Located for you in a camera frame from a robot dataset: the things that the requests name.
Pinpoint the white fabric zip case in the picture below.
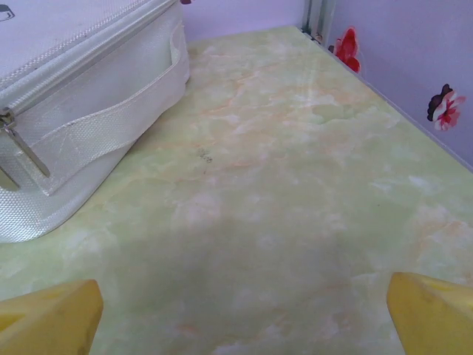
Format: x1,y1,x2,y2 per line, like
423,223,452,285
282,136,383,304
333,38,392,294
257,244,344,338
0,0,191,244

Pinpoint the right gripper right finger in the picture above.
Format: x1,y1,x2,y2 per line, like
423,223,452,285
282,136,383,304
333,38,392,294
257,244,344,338
386,271,473,355

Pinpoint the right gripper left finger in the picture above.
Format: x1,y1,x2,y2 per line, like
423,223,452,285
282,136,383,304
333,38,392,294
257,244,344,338
0,279,104,355

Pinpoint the aluminium frame post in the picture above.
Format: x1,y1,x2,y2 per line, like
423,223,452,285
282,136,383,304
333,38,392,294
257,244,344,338
301,0,336,44

